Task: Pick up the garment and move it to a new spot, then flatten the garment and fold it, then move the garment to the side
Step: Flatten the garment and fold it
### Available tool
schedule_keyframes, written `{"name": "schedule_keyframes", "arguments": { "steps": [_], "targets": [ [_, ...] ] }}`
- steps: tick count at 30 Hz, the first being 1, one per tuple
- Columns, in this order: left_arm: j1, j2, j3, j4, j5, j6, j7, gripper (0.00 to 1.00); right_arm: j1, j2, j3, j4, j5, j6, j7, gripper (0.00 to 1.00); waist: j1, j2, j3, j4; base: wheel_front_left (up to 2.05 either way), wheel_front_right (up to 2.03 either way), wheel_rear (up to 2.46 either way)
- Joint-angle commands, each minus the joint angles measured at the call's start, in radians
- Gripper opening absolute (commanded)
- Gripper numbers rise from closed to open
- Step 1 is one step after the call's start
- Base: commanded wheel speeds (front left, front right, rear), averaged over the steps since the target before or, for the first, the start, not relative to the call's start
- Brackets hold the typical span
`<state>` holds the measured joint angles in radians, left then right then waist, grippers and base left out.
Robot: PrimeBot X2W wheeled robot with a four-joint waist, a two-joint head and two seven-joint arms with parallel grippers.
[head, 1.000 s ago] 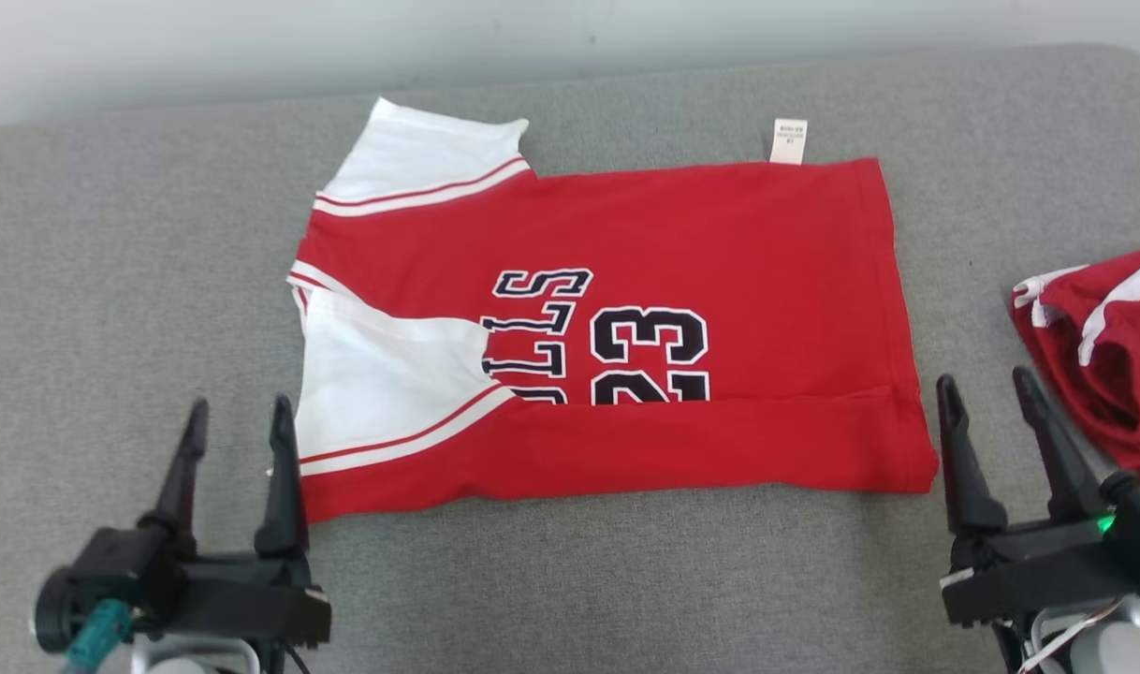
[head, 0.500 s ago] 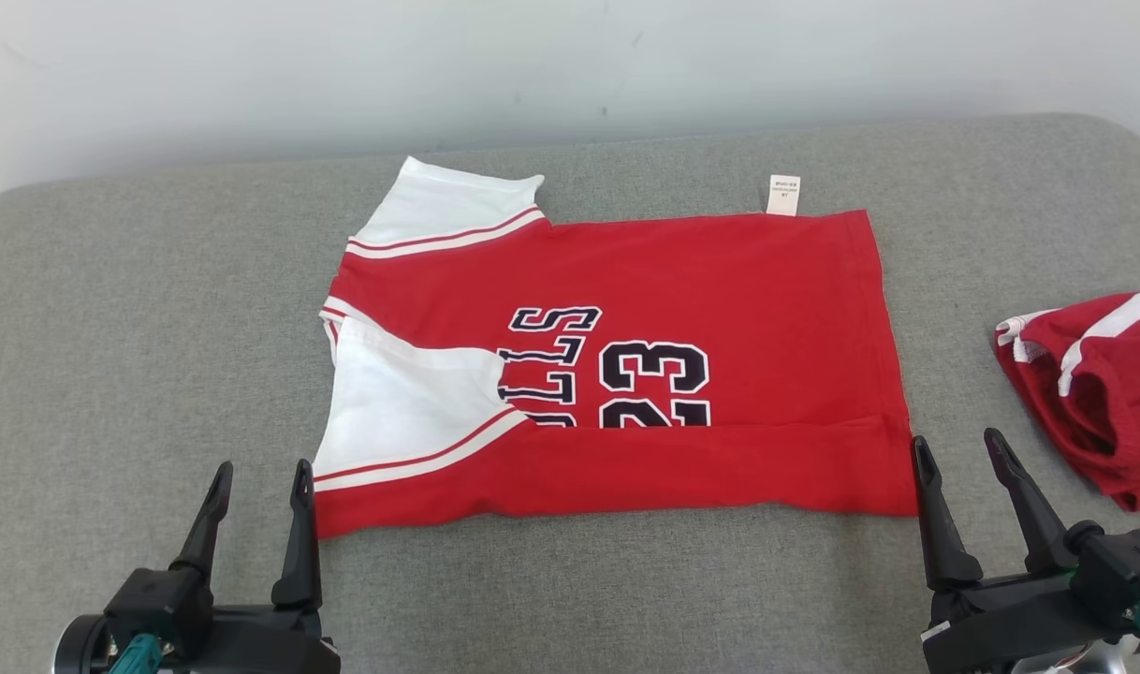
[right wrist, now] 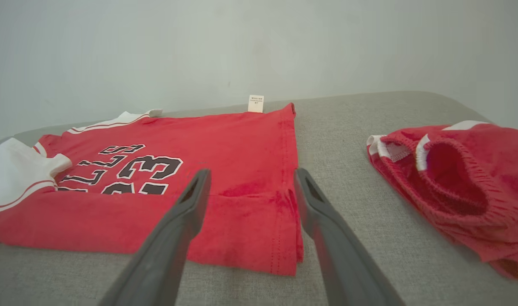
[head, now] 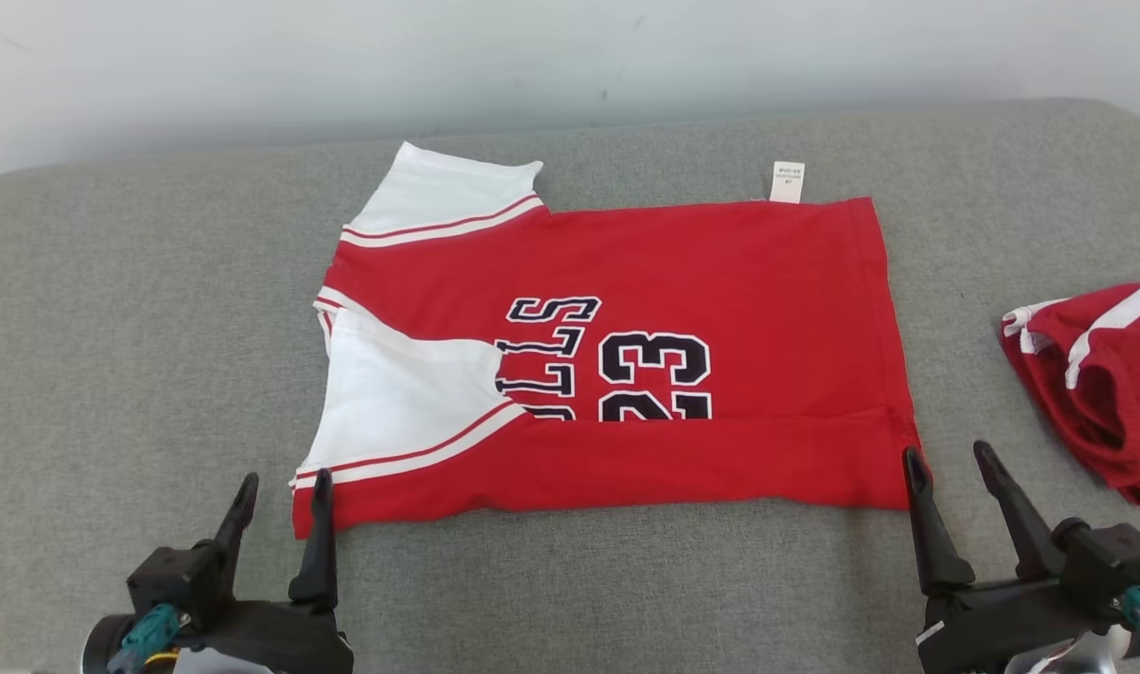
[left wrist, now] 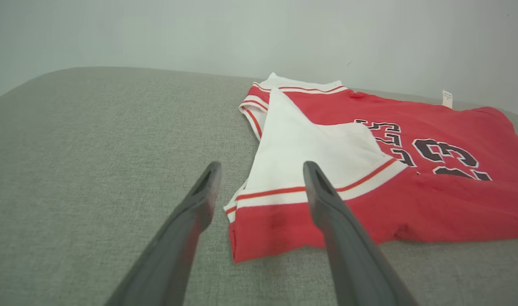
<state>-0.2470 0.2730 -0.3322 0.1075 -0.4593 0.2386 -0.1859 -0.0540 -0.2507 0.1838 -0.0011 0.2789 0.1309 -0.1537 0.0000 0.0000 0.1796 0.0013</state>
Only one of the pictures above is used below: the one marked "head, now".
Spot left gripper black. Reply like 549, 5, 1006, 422
179, 468, 356, 674

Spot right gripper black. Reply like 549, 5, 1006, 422
902, 440, 1133, 674

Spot red basketball shorts white stripes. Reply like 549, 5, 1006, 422
1001, 276, 1140, 506

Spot red white jersey shirt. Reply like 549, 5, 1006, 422
291, 140, 922, 541

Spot grey fabric sofa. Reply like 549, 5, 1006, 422
0, 98, 1140, 674

